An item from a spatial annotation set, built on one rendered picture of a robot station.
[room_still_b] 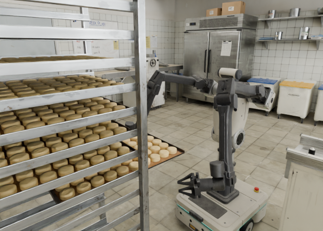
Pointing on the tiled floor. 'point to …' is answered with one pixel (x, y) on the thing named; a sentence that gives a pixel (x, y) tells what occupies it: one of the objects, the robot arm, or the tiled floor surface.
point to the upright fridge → (216, 23)
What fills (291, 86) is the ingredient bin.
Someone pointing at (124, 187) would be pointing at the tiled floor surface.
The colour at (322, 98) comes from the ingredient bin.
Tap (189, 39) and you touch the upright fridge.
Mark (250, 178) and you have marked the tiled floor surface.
